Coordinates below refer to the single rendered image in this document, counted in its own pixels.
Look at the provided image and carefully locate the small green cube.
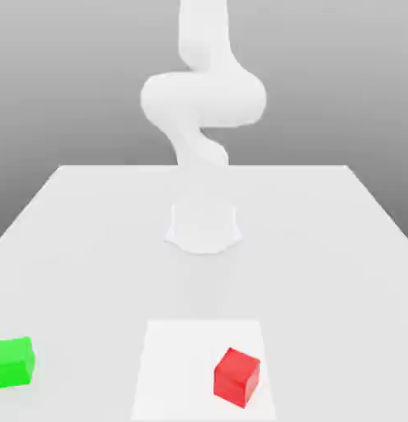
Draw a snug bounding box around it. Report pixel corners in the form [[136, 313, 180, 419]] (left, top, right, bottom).
[[0, 336, 36, 389]]

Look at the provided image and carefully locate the small red cube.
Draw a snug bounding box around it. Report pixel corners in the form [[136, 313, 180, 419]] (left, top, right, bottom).
[[213, 346, 261, 410]]

